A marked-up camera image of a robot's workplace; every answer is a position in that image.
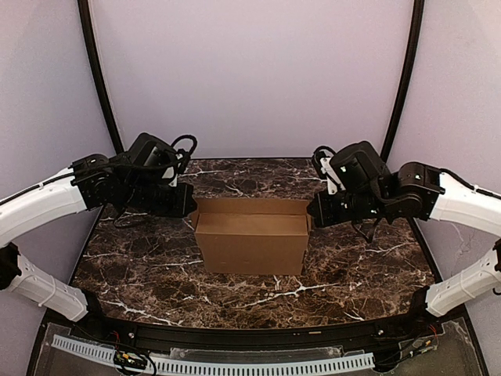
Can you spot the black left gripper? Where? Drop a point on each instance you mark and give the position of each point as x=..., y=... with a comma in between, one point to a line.
x=185, y=200

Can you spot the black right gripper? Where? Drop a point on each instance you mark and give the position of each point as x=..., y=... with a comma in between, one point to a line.
x=317, y=208

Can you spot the brown cardboard box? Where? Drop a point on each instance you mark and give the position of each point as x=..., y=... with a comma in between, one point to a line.
x=252, y=236

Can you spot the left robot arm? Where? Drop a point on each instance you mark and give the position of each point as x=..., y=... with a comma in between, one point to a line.
x=143, y=179

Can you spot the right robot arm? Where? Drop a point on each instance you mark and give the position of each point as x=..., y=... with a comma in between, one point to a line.
x=360, y=186

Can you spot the small electronics board left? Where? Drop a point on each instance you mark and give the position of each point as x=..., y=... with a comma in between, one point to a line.
x=130, y=360

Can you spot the small electronics board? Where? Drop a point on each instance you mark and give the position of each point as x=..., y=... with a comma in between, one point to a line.
x=130, y=360
x=423, y=347

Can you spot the small electronics board right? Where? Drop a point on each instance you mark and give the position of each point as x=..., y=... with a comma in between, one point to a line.
x=423, y=347

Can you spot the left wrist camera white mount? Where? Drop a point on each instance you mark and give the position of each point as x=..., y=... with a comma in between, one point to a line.
x=182, y=158

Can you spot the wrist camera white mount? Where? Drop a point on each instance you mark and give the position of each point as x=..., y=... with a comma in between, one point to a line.
x=182, y=158
x=321, y=159

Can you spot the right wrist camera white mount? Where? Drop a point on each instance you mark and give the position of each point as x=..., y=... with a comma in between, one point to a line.
x=321, y=159

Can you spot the white slotted cable duct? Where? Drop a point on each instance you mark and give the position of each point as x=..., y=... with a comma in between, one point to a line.
x=193, y=362

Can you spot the black front rail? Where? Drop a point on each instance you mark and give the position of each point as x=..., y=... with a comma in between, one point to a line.
x=380, y=335

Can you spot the left black frame post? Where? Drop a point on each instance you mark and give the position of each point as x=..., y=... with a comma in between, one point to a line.
x=97, y=74

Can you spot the black frame post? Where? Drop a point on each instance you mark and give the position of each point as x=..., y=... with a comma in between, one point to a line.
x=97, y=74
x=405, y=78

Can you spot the right black frame post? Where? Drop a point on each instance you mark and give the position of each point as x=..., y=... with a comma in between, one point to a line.
x=405, y=78

